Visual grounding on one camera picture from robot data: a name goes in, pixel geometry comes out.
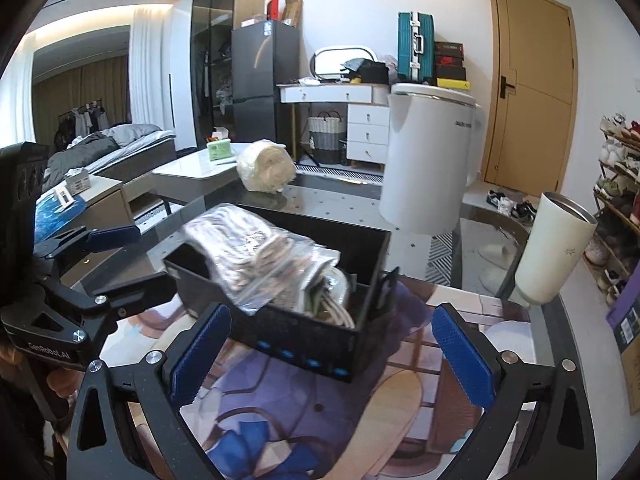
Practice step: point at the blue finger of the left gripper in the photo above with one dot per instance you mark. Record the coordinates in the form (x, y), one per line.
(125, 299)
(76, 243)

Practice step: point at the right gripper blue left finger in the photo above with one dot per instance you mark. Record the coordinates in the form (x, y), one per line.
(104, 443)

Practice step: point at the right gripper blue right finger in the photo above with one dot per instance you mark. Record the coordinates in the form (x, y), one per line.
(559, 442)

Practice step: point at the person's left hand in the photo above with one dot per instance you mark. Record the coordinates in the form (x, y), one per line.
(62, 381)

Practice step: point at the blue package on cabinet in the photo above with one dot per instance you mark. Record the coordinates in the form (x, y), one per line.
(54, 211)

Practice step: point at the beige side cabinet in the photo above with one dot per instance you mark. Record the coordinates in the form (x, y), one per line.
(107, 206)

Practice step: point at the bed with grey bedding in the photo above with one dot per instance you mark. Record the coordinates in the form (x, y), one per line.
(122, 152)

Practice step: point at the anime print desk mat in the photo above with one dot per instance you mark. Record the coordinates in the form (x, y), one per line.
(403, 417)

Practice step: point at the open cardboard box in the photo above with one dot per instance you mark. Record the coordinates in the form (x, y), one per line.
(631, 367)

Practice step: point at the white coffee table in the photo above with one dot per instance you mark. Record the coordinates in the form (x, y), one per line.
(195, 175)

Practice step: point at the purple paper bag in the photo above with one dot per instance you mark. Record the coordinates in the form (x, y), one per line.
(624, 316)

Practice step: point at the green tissue box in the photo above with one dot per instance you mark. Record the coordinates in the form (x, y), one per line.
(219, 149)

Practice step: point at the black cardboard box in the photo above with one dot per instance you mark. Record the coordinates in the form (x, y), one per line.
(304, 290)

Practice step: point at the bagged cream yarn ball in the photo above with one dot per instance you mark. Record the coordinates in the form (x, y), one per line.
(265, 167)

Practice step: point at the shoe rack with shoes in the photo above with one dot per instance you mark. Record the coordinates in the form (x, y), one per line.
(613, 252)

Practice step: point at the cream tumbler cup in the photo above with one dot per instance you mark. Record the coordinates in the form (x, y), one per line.
(561, 232)

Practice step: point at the black refrigerator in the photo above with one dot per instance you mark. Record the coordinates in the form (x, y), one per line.
(265, 55)

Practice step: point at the woven basket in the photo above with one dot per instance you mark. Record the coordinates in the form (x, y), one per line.
(327, 134)

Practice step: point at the oval white mirror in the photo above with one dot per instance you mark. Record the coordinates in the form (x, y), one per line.
(338, 62)

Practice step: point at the white dresser desk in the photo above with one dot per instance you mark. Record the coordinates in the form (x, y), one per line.
(363, 109)

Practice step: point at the black bag on desk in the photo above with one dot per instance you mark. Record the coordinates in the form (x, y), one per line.
(365, 71)

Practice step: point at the white cylindrical appliance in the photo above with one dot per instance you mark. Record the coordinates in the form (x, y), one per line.
(427, 160)

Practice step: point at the wooden door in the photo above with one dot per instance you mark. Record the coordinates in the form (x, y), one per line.
(533, 95)

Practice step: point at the stacked shoe boxes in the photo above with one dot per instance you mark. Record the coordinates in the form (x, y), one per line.
(449, 66)

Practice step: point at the teal suitcase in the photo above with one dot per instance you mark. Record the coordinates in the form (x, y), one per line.
(416, 48)

